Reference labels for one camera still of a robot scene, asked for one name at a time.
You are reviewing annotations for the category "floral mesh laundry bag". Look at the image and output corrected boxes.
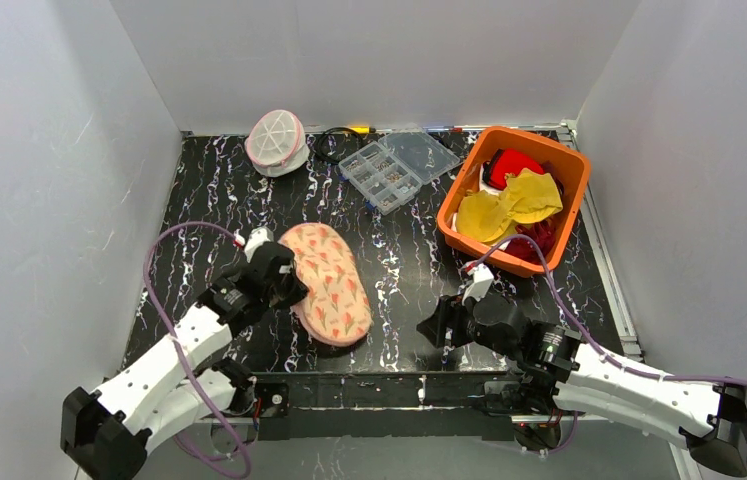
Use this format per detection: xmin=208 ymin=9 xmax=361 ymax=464
xmin=279 ymin=223 xmax=373 ymax=347

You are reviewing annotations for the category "yellow bra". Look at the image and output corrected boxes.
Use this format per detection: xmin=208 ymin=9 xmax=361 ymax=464
xmin=456 ymin=171 xmax=563 ymax=244

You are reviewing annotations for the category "white round mesh laundry bag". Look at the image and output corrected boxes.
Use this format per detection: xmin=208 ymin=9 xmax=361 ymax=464
xmin=244 ymin=109 xmax=310 ymax=178

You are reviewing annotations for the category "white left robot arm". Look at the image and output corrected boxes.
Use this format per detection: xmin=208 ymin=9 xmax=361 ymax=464
xmin=60 ymin=240 xmax=308 ymax=479

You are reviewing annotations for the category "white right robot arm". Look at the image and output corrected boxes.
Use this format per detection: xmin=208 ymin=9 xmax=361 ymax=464
xmin=417 ymin=296 xmax=747 ymax=478

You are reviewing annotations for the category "red bra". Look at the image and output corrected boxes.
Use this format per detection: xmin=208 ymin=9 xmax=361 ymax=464
xmin=481 ymin=149 xmax=545 ymax=190

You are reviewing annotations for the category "dark red lace garment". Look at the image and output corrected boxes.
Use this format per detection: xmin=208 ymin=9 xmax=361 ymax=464
xmin=505 ymin=218 xmax=560 ymax=263

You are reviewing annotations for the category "clear plastic screw organizer box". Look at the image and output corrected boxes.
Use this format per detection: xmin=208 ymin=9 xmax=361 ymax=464
xmin=338 ymin=130 xmax=463 ymax=215

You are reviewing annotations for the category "orange plastic bin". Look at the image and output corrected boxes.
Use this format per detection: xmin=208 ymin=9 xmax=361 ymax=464
xmin=437 ymin=126 xmax=591 ymax=277

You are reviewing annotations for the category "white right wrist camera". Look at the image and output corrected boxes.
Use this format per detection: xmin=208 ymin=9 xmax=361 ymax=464
xmin=461 ymin=262 xmax=494 ymax=305

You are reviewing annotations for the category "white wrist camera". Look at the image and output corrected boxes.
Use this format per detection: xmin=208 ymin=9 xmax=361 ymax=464
xmin=461 ymin=262 xmax=494 ymax=305
xmin=233 ymin=227 xmax=274 ymax=262

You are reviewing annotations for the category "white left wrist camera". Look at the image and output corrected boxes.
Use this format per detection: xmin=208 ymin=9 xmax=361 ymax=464
xmin=233 ymin=227 xmax=274 ymax=262

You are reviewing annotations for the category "black coiled cable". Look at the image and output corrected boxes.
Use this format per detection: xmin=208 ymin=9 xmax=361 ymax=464
xmin=313 ymin=126 xmax=369 ymax=166

